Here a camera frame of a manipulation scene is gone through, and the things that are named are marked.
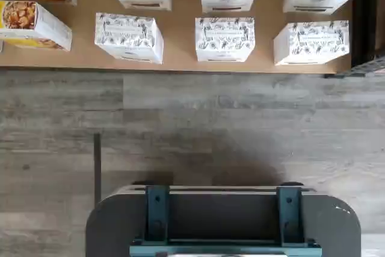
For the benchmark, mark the grey rounded robot base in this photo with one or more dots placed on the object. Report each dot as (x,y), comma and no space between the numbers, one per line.
(120,224)

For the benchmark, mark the brown wooden shelf board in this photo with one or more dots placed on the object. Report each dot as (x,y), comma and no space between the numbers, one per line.
(180,67)

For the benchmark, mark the black floor tape strip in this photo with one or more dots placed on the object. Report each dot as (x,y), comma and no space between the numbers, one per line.
(97,166)

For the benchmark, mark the teal metal bracket frame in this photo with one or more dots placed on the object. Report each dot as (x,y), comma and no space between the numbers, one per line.
(156,215)

